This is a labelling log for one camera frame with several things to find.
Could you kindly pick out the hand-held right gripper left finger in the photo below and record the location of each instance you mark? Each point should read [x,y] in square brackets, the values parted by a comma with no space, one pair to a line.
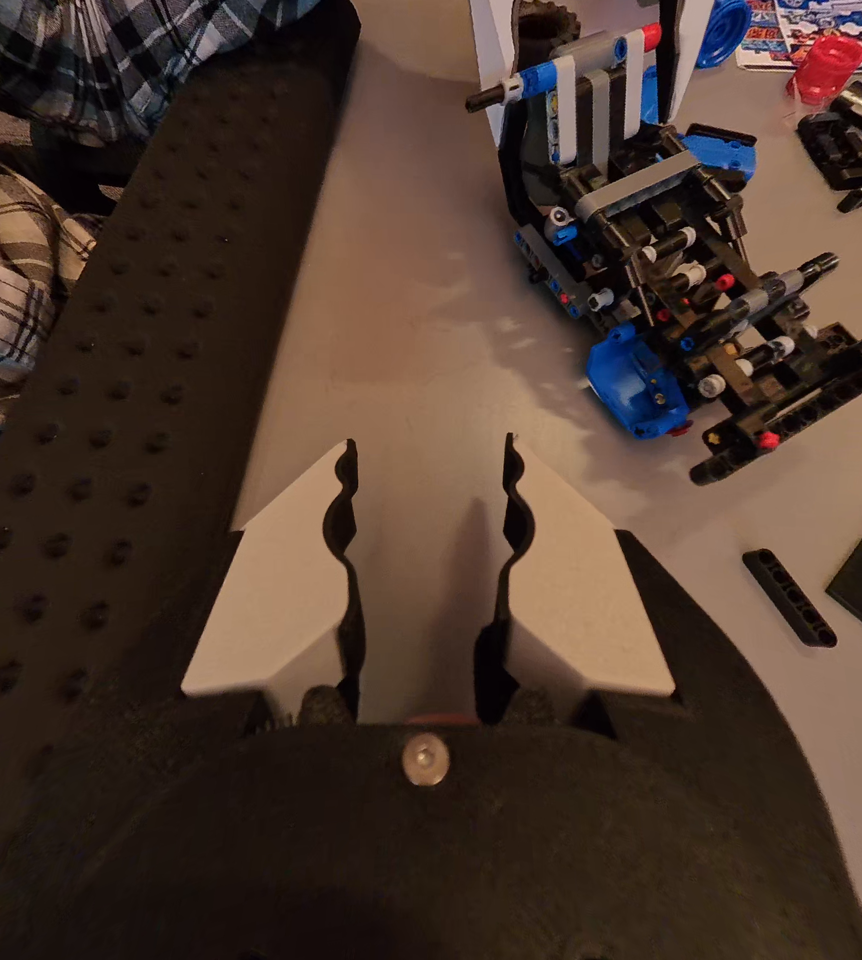
[273,600]

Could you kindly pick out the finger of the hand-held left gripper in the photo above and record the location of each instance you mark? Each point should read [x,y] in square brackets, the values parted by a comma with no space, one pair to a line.
[689,37]
[492,37]

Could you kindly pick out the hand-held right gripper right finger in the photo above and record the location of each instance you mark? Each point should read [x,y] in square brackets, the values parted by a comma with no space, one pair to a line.
[581,600]

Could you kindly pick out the small grey bush piece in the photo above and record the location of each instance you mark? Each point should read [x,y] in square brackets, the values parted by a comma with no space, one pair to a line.
[510,88]

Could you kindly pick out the brick-built toy truck chassis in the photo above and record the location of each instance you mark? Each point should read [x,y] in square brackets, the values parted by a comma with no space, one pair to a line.
[663,262]

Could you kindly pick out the blue wheel rim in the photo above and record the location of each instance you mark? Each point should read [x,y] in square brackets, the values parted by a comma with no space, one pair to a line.
[727,30]

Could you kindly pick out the black toy tyre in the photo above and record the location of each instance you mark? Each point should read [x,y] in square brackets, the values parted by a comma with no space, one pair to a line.
[543,19]

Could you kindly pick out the small red wheel rim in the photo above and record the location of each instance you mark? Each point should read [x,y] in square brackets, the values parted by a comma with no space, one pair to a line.
[824,71]

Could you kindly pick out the short black beam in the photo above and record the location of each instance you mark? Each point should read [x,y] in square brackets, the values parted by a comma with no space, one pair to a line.
[789,598]

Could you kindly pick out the person's plaid shirt torso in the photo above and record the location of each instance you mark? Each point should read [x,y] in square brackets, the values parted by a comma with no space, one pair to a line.
[11,262]

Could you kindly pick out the black frame piece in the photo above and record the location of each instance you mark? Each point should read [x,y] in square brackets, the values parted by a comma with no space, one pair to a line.
[839,150]

